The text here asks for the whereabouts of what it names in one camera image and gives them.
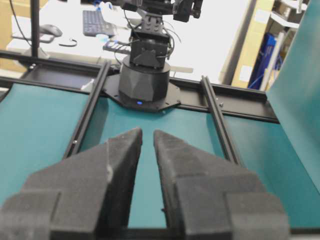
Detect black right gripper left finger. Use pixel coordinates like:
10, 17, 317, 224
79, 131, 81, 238
0, 128, 143, 240

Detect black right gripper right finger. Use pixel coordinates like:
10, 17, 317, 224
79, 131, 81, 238
153, 130, 290, 240

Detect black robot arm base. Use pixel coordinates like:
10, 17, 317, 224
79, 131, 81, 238
116, 0, 203, 112

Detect white desk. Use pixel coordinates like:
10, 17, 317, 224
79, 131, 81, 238
6, 0, 253, 83

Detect grey computer mouse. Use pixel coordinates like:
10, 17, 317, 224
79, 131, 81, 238
39, 24, 63, 37

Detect dark computer keyboard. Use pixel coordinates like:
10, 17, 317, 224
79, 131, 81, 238
82, 10, 116, 37

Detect cardboard box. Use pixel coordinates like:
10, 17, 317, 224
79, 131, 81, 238
231, 0, 274, 88

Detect black vertical stand pole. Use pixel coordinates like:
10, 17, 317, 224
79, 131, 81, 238
22, 0, 50, 59

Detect black aluminium rail left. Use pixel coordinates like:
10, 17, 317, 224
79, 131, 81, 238
62, 60, 111, 160

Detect black aluminium rail right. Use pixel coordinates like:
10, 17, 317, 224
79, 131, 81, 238
200, 75, 241, 165

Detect black aluminium cross rail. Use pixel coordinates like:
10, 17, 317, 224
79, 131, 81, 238
0, 50, 279, 124

